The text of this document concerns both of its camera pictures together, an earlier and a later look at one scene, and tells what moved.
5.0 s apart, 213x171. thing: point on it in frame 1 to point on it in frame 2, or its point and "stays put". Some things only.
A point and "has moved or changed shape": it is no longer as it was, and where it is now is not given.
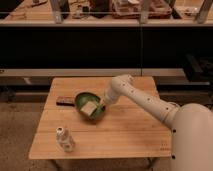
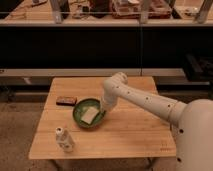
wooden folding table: x=124 y=130 stays put
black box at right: x=199 y=68 stays put
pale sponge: x=89 y=108 to x=89 y=115
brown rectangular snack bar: x=66 y=101 stays put
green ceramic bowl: x=83 y=98 has moved or changed shape
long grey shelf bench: x=44 y=76 stays put
